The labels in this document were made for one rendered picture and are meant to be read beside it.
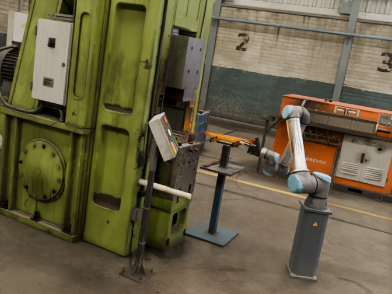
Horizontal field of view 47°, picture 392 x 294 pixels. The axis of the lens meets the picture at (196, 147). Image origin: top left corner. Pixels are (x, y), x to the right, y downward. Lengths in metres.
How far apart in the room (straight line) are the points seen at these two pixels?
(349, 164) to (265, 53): 5.01
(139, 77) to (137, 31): 0.35
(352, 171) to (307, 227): 3.42
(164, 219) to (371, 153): 4.04
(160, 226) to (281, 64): 7.96
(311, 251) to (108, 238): 1.63
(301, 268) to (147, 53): 2.09
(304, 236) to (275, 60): 7.88
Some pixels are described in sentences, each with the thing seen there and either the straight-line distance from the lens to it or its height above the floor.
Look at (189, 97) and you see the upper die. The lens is 3.64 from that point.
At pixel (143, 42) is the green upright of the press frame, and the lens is 3.38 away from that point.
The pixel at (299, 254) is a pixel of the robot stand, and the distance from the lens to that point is 3.82.
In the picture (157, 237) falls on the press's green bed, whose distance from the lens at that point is 3.83.
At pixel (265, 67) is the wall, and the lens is 11.29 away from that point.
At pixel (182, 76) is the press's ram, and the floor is 1.47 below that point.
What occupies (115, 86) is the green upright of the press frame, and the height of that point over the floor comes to 1.31.
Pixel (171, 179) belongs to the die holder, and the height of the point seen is 0.64.
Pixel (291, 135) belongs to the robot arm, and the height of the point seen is 1.13.
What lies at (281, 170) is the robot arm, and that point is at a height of 0.76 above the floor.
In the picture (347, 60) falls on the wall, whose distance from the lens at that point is 11.14.
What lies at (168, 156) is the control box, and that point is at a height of 0.96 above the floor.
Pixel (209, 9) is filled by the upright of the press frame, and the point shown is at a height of 2.04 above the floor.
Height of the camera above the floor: 1.63
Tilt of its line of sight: 11 degrees down
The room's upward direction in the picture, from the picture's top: 9 degrees clockwise
